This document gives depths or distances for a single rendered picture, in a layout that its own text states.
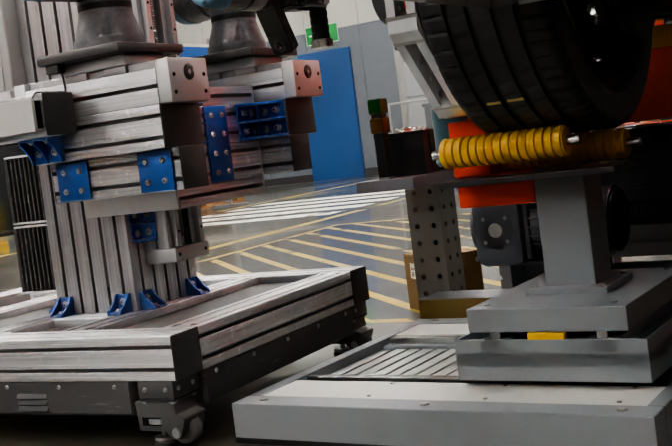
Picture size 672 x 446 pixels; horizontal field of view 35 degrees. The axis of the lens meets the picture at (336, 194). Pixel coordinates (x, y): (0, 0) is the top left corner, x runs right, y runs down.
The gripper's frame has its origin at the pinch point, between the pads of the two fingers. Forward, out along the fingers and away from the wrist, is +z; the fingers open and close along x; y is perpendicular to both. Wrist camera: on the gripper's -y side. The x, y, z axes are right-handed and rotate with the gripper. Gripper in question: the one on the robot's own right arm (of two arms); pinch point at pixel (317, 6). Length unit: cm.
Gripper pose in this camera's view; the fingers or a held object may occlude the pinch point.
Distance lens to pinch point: 210.3
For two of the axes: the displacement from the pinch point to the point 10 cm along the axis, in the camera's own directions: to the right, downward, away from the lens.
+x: -8.4, 0.8, 5.4
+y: -1.3, -9.9, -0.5
